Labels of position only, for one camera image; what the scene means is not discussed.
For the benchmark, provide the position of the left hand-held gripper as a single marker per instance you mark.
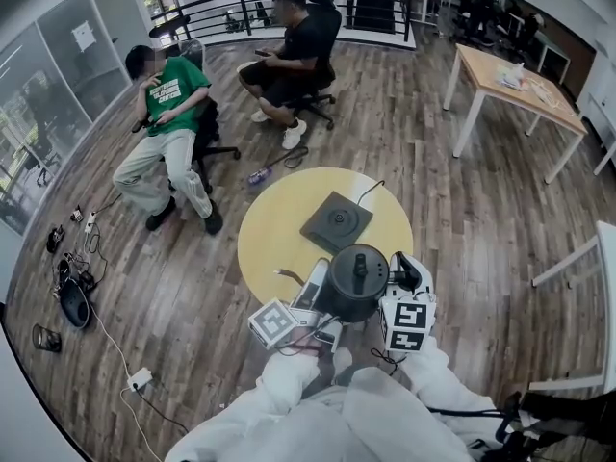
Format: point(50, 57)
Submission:
point(272, 323)

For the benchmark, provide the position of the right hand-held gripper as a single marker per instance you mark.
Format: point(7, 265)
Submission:
point(406, 325)

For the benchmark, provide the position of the black electric kettle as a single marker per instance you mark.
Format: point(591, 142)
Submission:
point(358, 296)

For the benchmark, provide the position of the dark square kettle base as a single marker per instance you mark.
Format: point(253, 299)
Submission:
point(332, 219)

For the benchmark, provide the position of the person's right forearm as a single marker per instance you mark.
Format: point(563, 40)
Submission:
point(443, 383)

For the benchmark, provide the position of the person's left forearm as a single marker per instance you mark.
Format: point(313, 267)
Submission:
point(279, 383)

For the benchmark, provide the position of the yellow round table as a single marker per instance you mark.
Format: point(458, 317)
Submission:
point(274, 229)

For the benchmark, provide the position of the purple plastic bottle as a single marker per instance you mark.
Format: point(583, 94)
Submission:
point(260, 176)

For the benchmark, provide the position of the black office chair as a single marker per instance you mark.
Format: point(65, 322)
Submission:
point(209, 133)
point(327, 27)

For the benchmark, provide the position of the white square power strip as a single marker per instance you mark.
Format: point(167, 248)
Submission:
point(139, 378)

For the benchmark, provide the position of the black equipment pack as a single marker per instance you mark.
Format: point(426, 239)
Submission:
point(568, 404)

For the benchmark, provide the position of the wooden top table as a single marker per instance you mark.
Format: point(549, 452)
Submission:
point(486, 72)

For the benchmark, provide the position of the white long power strip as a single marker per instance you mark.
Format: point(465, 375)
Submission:
point(90, 222)

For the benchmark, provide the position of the black round pot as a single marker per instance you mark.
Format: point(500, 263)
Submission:
point(77, 306)

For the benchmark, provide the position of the white side table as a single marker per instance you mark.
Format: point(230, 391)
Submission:
point(604, 128)

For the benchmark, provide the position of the small black white gadget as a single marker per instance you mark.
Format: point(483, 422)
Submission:
point(77, 214)

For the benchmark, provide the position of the small black floor device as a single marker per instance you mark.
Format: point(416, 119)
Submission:
point(55, 238)

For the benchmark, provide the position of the black mesh cup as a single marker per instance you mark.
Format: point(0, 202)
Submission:
point(46, 339)

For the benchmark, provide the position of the white paper sign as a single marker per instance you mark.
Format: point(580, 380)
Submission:
point(83, 35)

